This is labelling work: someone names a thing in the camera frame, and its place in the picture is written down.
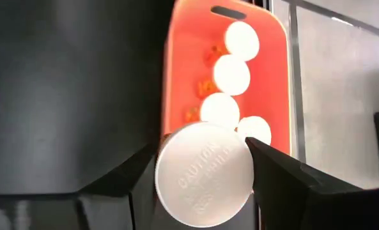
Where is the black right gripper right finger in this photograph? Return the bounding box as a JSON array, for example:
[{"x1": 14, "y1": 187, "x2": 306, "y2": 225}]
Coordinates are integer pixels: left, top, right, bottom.
[{"x1": 245, "y1": 137, "x2": 379, "y2": 230}]

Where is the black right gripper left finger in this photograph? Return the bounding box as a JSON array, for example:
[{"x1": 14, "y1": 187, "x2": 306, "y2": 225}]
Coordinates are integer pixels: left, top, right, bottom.
[{"x1": 0, "y1": 142, "x2": 177, "y2": 230}]

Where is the orange pill bottle white cap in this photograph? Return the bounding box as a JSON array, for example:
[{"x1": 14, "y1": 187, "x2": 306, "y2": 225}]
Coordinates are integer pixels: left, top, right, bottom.
[
  {"x1": 205, "y1": 20, "x2": 260, "y2": 66},
  {"x1": 184, "y1": 92, "x2": 240, "y2": 131},
  {"x1": 196, "y1": 54, "x2": 251, "y2": 100},
  {"x1": 236, "y1": 116, "x2": 272, "y2": 146},
  {"x1": 155, "y1": 121, "x2": 256, "y2": 229}
]

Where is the orange plastic bin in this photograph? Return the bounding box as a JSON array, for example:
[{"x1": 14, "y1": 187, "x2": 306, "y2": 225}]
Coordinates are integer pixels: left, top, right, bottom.
[{"x1": 160, "y1": 0, "x2": 292, "y2": 157}]

